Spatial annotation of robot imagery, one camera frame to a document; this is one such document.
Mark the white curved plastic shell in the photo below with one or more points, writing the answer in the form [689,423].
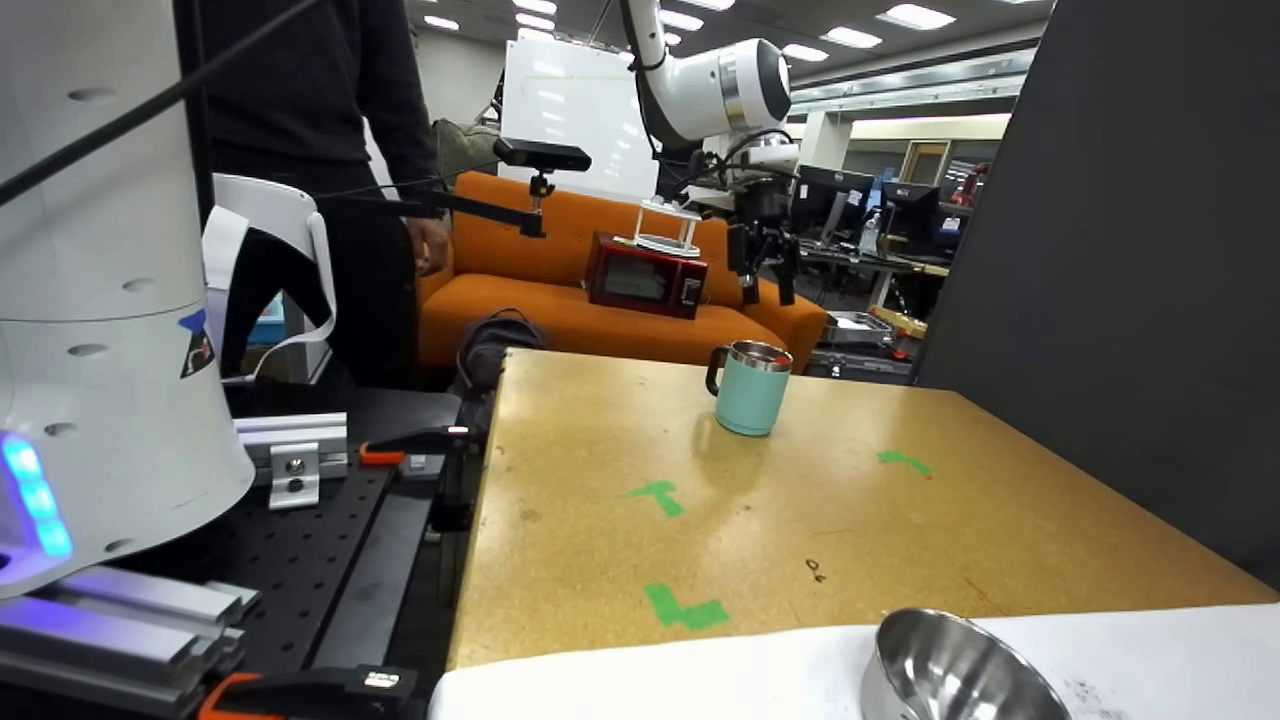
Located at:
[284,212]

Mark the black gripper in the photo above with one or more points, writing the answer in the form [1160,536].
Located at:
[763,212]

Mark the black round roll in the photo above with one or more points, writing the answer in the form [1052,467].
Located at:
[493,349]

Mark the stainless steel bowl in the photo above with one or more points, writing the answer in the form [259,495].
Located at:
[962,666]

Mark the person in dark clothes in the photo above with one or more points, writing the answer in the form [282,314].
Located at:
[305,80]

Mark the orange sofa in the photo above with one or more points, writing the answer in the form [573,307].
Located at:
[561,314]

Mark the dark grey partition panel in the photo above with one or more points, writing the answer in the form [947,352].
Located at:
[1133,267]

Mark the black camera on mount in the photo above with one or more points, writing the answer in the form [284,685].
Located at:
[540,155]

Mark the rectangular ceiling light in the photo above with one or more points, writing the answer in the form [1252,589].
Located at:
[916,18]
[851,39]

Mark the aluminium extrusion rails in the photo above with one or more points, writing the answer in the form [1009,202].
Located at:
[123,625]

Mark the red toy microwave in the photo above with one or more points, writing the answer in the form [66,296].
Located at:
[641,282]

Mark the aluminium bracket block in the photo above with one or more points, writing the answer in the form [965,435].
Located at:
[293,467]

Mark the white whiteboard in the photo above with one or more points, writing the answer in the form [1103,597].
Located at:
[573,104]

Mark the black perforated breadboard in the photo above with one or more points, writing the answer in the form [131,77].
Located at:
[305,560]

